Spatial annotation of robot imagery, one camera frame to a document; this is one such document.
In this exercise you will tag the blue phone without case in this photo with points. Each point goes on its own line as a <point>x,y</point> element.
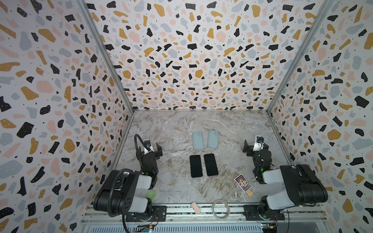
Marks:
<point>211,165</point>

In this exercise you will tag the green tape roll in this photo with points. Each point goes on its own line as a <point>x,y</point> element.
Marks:
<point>151,194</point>

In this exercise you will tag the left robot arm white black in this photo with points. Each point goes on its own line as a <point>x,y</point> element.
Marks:
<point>117,195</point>

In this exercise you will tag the pink eraser block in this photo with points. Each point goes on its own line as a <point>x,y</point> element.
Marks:
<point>196,208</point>

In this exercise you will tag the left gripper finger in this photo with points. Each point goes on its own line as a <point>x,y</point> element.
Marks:
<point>158,152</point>
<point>139,153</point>

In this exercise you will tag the small wooden block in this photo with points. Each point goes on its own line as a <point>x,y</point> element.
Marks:
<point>249,193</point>

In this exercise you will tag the colourful card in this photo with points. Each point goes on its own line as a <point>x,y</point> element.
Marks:
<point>243,183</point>

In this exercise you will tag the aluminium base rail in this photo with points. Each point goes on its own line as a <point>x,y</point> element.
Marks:
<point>233,218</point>

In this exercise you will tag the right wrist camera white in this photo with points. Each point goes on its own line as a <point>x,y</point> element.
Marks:
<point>258,140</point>

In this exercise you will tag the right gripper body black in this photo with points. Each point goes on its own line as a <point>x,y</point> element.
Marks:
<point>255,151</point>

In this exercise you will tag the black smartphone on table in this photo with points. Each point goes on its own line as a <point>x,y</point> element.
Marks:
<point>195,166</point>

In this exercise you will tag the light blue phone case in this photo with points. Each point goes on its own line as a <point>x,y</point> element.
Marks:
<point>198,140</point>

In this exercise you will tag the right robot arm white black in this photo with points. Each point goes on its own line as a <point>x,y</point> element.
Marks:
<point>302,187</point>

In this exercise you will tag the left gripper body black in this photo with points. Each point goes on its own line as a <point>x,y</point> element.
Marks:
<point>154,157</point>

